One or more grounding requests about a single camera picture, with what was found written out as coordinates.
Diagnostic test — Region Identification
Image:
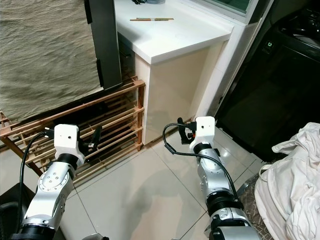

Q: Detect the white framed window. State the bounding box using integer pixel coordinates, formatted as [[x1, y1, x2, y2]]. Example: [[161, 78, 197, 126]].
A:
[[200, 0, 277, 25]]

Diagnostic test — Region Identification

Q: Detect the white counter cabinet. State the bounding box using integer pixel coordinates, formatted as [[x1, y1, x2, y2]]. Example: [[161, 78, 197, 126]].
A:
[[113, 0, 267, 147]]

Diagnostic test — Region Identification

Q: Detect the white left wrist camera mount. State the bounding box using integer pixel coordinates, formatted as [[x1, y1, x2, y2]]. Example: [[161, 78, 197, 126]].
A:
[[53, 123, 84, 162]]

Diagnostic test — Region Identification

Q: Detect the small black counter object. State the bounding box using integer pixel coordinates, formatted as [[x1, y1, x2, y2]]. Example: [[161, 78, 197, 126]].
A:
[[132, 0, 164, 6]]

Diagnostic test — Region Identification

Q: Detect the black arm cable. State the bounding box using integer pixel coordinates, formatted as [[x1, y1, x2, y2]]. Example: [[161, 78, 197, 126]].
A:
[[162, 122, 244, 202], [18, 128, 56, 227]]

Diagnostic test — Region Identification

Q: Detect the black washing machine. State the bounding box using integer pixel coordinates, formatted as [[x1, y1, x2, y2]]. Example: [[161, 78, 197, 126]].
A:
[[214, 0, 320, 164]]

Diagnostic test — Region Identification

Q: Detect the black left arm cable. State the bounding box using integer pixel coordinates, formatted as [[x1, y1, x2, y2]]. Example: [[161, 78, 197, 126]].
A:
[[18, 128, 56, 227]]

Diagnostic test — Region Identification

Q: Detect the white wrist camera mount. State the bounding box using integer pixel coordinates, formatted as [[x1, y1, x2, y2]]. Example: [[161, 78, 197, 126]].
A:
[[190, 115, 216, 149], [53, 123, 84, 162]]

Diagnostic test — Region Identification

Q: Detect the grey laundry basket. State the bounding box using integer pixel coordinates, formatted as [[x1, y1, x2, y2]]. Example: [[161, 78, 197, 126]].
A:
[[232, 182, 277, 240]]

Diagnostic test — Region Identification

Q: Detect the black upright panel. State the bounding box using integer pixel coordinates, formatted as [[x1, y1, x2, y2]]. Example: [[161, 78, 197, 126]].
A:
[[83, 0, 124, 91]]

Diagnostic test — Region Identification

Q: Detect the wooden slatted rack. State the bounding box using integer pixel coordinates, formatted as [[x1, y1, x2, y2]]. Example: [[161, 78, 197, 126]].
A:
[[0, 75, 146, 189]]

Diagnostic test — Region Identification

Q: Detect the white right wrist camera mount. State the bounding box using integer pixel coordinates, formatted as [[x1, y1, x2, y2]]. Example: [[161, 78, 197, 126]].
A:
[[190, 115, 216, 149]]

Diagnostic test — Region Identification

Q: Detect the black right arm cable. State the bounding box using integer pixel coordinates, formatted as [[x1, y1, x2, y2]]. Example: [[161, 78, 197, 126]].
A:
[[162, 122, 244, 202]]

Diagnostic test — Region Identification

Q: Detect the black box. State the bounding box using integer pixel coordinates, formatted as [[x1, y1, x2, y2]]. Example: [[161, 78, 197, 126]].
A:
[[0, 183, 32, 240]]

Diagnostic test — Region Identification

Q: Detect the white clothes pile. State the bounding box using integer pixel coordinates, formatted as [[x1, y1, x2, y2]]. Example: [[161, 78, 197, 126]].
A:
[[254, 122, 320, 240]]

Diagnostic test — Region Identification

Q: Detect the beige wrinkled cloth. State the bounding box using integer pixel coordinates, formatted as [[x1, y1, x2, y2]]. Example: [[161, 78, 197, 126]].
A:
[[0, 0, 102, 124]]

